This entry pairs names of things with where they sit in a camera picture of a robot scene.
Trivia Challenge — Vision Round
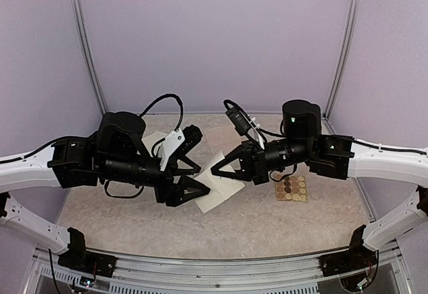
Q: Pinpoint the cream paper envelope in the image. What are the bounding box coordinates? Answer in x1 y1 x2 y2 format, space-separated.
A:
142 131 167 154

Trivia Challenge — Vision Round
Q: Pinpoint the aluminium frame post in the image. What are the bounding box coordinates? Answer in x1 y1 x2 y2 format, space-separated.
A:
324 0 360 121
71 0 108 115

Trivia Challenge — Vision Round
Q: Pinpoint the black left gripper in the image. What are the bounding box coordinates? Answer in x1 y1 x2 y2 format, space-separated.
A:
100 154 211 208

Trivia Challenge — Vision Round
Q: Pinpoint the left aluminium frame post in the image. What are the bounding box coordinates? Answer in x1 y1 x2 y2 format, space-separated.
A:
71 0 108 115

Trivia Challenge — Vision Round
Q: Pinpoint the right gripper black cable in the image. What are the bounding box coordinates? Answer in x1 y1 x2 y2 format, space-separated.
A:
223 99 285 141

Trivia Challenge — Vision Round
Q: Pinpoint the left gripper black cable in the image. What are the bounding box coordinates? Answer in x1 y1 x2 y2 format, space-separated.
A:
142 94 185 131

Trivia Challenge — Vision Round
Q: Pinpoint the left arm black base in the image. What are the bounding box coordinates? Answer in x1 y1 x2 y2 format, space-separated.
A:
58 227 117 278

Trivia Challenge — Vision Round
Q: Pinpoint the right aluminium frame post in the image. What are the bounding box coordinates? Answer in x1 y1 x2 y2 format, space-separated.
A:
324 0 360 121

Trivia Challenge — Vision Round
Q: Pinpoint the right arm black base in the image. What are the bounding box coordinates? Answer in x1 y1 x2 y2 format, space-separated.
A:
319 225 377 277

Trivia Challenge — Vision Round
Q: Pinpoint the brown sticker sheet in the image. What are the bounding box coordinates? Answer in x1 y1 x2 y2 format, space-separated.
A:
274 175 308 202

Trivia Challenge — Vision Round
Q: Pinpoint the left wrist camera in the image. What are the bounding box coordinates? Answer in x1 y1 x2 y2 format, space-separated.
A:
159 124 204 171

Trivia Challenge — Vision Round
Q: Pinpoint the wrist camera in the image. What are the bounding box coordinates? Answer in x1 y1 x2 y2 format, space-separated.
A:
159 124 204 171
226 106 258 136

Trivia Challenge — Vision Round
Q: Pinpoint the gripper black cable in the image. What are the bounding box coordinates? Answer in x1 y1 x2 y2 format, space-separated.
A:
223 99 285 141
142 94 185 131

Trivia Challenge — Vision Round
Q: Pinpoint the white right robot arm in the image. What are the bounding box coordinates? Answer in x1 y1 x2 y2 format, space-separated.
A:
211 100 427 270

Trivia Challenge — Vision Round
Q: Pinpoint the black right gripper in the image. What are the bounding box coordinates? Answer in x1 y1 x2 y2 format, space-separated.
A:
211 138 313 185

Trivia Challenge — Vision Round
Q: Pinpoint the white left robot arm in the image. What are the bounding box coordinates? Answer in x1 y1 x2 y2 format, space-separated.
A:
1 112 211 271

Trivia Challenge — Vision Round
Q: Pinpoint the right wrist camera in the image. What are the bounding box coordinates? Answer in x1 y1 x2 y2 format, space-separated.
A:
226 106 258 136

